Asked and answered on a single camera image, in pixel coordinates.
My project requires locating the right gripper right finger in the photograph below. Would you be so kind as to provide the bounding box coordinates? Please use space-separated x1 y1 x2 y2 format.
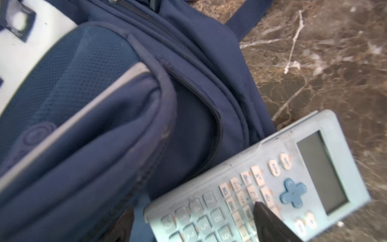
253 202 302 242

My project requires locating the navy blue backpack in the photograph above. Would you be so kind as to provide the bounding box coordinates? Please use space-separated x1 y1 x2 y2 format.
1 1 276 242

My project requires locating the light blue calculator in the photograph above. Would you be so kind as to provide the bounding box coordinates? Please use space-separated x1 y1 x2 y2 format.
144 110 370 242

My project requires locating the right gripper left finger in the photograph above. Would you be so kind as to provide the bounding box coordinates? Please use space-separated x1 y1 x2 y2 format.
104 206 135 242

